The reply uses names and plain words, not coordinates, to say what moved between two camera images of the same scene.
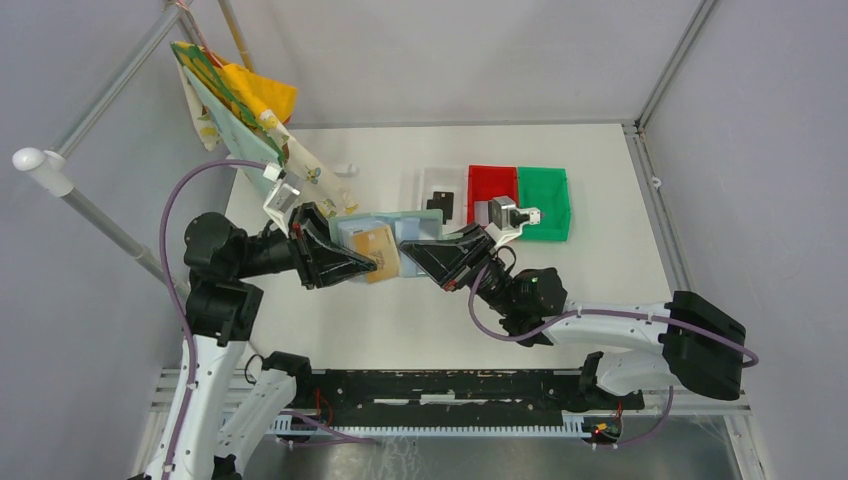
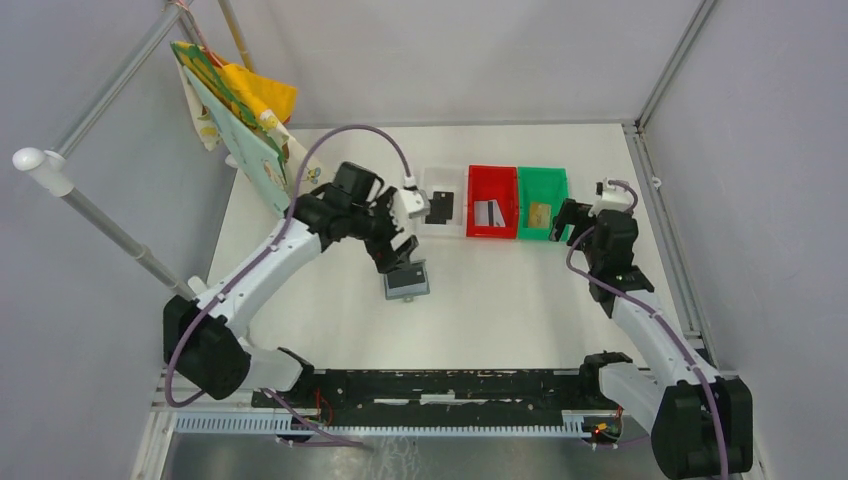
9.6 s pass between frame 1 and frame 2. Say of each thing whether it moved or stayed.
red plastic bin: stayed
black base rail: stayed
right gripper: moved
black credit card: stayed
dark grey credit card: stayed
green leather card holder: moved
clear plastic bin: stayed
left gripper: moved
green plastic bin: stayed
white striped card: stayed
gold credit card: moved
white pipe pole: stayed
